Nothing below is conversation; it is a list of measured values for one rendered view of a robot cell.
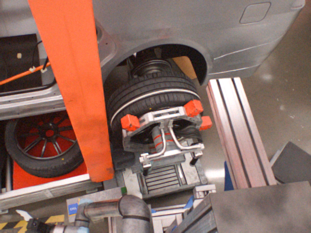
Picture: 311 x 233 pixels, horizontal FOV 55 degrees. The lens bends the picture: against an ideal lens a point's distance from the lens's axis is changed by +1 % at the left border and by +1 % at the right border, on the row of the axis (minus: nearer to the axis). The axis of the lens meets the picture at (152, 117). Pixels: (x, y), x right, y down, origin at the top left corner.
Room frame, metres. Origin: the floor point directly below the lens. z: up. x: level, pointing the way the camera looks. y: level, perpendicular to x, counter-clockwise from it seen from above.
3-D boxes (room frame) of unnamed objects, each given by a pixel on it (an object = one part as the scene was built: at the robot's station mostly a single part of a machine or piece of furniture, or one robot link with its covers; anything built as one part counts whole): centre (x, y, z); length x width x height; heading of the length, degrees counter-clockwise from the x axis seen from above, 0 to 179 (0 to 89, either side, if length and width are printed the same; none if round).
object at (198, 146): (0.84, -0.22, 1.03); 0.19 x 0.18 x 0.11; 23
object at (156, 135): (0.85, -0.11, 0.85); 0.21 x 0.14 x 0.14; 23
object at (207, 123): (1.04, -0.37, 0.85); 0.09 x 0.08 x 0.07; 113
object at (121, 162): (1.02, 0.23, 0.26); 0.42 x 0.18 x 0.35; 23
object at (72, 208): (0.39, 0.45, 0.47); 0.07 x 0.07 x 0.02; 23
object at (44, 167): (0.95, 0.80, 0.39); 0.66 x 0.66 x 0.24
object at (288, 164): (1.03, -1.30, 0.17); 0.43 x 0.36 x 0.34; 148
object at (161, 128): (0.76, -0.04, 1.03); 0.19 x 0.18 x 0.11; 23
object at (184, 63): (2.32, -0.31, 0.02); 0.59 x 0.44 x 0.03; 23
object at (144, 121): (0.91, -0.08, 0.85); 0.54 x 0.07 x 0.54; 113
